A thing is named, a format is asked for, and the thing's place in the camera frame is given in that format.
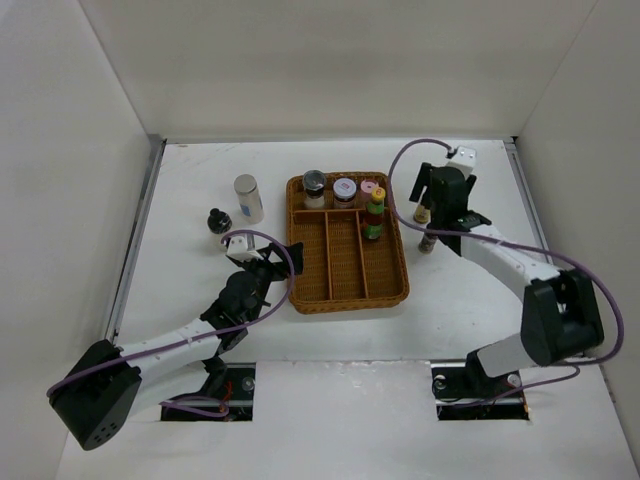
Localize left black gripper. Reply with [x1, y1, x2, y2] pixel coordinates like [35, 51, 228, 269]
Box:
[236, 242, 302, 323]

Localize yellow-label oil bottle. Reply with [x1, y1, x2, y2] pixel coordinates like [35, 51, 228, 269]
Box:
[413, 193, 431, 225]

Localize black-cap pepper jar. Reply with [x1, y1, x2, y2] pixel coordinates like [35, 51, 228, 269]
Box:
[418, 233, 438, 254]

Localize pink-cap spice shaker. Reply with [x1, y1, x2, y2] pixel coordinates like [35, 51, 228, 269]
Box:
[359, 179, 378, 205]

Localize black-top salt grinder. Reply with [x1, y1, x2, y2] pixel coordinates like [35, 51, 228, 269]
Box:
[302, 170, 327, 209]

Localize green-label chili sauce bottle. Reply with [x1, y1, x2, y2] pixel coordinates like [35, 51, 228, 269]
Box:
[362, 187, 386, 240]

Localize white-lid sauce jar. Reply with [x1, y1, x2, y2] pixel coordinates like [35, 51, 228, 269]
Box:
[333, 177, 358, 209]

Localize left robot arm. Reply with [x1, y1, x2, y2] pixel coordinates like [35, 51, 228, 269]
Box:
[47, 230, 304, 451]

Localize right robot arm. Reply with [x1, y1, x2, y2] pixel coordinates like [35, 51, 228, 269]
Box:
[409, 163, 604, 398]

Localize silver-lid jar white beads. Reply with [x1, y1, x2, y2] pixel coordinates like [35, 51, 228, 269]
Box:
[233, 174, 264, 224]

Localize small black round bottle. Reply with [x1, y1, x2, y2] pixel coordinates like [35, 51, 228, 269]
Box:
[207, 208, 232, 235]

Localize brown wicker divided basket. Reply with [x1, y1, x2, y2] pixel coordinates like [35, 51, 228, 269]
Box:
[286, 172, 410, 314]

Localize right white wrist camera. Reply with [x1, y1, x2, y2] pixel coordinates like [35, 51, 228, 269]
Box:
[446, 146, 477, 179]

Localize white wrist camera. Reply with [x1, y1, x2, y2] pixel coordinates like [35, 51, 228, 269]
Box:
[220, 235, 248, 262]
[446, 146, 477, 179]

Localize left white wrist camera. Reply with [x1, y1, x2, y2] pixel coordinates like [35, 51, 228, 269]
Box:
[220, 235, 248, 262]

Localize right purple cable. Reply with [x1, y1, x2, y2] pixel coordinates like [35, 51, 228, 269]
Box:
[388, 138, 625, 407]

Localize purple cable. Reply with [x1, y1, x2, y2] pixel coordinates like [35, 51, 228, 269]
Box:
[388, 138, 625, 407]
[47, 229, 294, 419]

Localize right aluminium table rail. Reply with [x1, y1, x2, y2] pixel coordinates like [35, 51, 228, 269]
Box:
[503, 137, 549, 250]

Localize aluminium table rail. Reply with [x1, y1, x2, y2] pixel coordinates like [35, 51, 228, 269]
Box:
[503, 137, 549, 250]
[103, 134, 166, 342]

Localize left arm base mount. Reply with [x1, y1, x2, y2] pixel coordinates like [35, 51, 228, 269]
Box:
[160, 359, 257, 422]

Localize left aluminium table rail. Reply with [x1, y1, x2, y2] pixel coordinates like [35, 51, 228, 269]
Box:
[103, 134, 166, 342]

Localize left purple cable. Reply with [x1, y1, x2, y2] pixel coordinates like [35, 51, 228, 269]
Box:
[47, 229, 294, 419]

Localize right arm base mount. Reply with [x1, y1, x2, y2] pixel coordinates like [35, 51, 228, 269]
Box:
[430, 354, 529, 421]

